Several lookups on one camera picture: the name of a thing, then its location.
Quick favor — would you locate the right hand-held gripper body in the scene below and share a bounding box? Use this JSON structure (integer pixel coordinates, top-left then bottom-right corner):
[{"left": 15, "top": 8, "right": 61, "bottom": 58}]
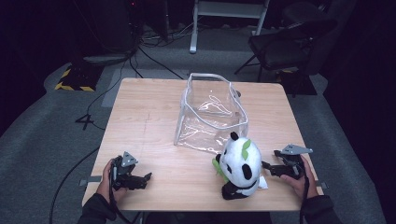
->
[{"left": 273, "top": 143, "right": 314, "bottom": 181}]

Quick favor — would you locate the thick black floor cable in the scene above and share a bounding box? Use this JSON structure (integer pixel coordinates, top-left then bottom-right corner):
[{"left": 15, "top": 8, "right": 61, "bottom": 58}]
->
[{"left": 49, "top": 145, "right": 101, "bottom": 224}]

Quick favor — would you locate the panda plush toy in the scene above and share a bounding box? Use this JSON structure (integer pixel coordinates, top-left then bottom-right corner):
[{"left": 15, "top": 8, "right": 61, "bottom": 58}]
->
[{"left": 212, "top": 131, "right": 269, "bottom": 201}]

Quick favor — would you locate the black folding chair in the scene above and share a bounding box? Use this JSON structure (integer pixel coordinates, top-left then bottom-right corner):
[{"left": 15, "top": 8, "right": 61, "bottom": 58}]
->
[{"left": 233, "top": 1, "right": 339, "bottom": 84}]

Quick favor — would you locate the hand-held gripper cable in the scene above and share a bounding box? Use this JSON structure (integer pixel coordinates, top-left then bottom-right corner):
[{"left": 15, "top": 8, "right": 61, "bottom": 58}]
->
[
  {"left": 299, "top": 174, "right": 311, "bottom": 224},
  {"left": 107, "top": 166, "right": 138, "bottom": 224}
]

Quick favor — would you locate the left hand-held gripper cable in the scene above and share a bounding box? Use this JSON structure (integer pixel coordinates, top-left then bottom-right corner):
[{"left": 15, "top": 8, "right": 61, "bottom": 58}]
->
[{"left": 107, "top": 166, "right": 138, "bottom": 224}]

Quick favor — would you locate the person's left hand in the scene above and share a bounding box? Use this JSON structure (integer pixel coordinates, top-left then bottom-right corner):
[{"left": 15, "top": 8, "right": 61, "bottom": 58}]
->
[{"left": 95, "top": 158, "right": 129, "bottom": 203}]

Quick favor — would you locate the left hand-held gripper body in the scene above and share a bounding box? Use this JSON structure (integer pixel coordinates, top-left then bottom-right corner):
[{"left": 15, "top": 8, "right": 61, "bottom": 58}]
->
[{"left": 110, "top": 151, "right": 148, "bottom": 191}]

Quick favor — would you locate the white metal stand frame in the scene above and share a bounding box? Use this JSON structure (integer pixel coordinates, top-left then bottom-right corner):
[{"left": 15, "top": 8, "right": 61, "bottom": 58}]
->
[{"left": 189, "top": 0, "right": 272, "bottom": 55}]

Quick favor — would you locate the right hand-held gripper cable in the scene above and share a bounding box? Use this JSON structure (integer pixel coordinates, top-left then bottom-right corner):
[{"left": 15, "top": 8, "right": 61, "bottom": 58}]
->
[{"left": 299, "top": 174, "right": 311, "bottom": 224}]

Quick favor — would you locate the person's right hand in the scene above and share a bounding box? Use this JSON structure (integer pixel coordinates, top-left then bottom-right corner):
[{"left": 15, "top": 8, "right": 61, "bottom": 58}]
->
[{"left": 279, "top": 155, "right": 320, "bottom": 201}]

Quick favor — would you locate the grey flat stand base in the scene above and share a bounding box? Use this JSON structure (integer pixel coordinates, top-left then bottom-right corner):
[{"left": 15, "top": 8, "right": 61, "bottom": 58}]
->
[{"left": 82, "top": 53, "right": 129, "bottom": 67}]

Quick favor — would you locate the thin black floor cable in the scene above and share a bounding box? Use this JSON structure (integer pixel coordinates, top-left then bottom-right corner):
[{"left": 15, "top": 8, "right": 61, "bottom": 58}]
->
[{"left": 129, "top": 46, "right": 185, "bottom": 80}]

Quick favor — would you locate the yellow black striped floor base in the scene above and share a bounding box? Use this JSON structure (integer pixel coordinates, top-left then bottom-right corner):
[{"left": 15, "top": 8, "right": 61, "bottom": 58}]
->
[{"left": 54, "top": 63, "right": 105, "bottom": 93}]

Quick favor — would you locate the clear plastic bag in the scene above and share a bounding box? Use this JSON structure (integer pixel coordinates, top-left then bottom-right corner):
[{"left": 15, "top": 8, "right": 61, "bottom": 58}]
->
[{"left": 173, "top": 72, "right": 249, "bottom": 156}]

